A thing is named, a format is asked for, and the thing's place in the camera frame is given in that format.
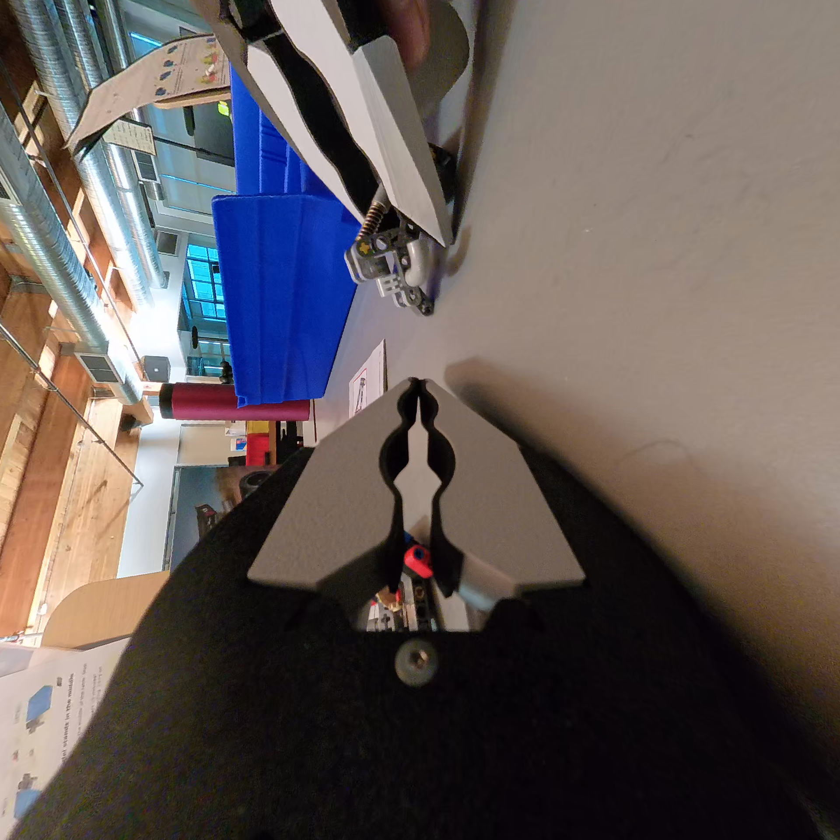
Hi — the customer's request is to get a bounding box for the lego chassis with red parts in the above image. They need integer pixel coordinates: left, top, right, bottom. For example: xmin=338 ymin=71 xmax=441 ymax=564
xmin=367 ymin=532 xmax=437 ymax=632

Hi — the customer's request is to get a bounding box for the dark lego buggy box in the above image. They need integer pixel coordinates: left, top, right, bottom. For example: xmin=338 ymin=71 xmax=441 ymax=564
xmin=167 ymin=465 xmax=280 ymax=571

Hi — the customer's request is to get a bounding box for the blue plastic bin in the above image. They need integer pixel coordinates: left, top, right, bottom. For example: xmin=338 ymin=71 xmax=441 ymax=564
xmin=228 ymin=66 xmax=329 ymax=198
xmin=211 ymin=192 xmax=368 ymax=408

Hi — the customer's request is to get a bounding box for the silver ventilation duct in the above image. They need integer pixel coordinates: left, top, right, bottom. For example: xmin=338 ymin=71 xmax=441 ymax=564
xmin=10 ymin=0 xmax=170 ymax=309
xmin=0 ymin=112 xmax=144 ymax=406

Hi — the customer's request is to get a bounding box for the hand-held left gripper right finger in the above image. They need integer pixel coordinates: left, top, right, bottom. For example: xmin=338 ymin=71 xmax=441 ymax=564
xmin=419 ymin=378 xmax=586 ymax=601

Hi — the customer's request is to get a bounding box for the document board on white stand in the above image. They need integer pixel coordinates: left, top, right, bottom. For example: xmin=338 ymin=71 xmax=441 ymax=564
xmin=66 ymin=34 xmax=234 ymax=153

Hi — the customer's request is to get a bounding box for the lego instruction booklet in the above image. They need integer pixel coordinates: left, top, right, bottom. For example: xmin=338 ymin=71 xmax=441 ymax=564
xmin=346 ymin=339 xmax=388 ymax=419

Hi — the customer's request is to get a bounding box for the grey lego suspension assembly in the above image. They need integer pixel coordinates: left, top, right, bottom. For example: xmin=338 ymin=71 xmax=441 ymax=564
xmin=344 ymin=146 xmax=458 ymax=317

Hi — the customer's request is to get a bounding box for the person's right hand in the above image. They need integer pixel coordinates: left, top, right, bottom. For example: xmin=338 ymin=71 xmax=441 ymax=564
xmin=384 ymin=0 xmax=432 ymax=70

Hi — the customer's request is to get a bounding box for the printed sorting guide sheet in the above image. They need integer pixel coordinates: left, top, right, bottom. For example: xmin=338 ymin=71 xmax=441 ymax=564
xmin=0 ymin=640 xmax=129 ymax=821

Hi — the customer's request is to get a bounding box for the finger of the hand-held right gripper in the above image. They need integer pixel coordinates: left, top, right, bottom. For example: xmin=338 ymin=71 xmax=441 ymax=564
xmin=269 ymin=0 xmax=455 ymax=248
xmin=246 ymin=31 xmax=395 ymax=225

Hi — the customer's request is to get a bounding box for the maroon drink bottle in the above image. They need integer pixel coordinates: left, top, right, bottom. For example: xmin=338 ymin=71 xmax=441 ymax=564
xmin=159 ymin=382 xmax=311 ymax=423

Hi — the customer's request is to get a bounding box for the brown cardboard board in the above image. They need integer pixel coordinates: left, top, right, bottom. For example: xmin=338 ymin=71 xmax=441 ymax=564
xmin=41 ymin=570 xmax=172 ymax=651

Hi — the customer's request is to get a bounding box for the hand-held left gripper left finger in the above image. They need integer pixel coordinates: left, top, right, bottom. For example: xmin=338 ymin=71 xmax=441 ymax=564
xmin=247 ymin=378 xmax=421 ymax=614

